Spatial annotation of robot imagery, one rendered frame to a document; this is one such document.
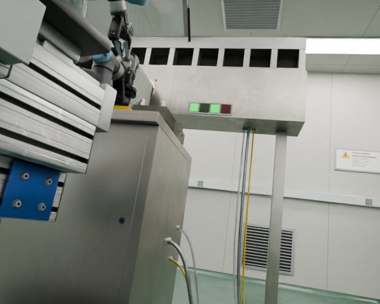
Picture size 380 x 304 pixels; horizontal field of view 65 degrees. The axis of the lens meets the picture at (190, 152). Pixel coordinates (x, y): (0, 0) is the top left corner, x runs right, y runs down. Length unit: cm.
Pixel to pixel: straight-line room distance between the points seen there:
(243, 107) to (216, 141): 242
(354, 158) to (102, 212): 353
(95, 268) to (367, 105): 398
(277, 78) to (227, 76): 27
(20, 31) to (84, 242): 83
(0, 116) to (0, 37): 15
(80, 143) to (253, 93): 129
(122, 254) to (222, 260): 293
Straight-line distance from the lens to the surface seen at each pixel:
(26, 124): 48
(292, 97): 172
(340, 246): 401
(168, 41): 197
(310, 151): 409
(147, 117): 105
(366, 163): 421
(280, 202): 172
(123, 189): 104
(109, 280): 105
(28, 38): 35
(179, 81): 181
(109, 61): 121
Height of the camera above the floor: 53
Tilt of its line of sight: 14 degrees up
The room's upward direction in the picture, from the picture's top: 8 degrees clockwise
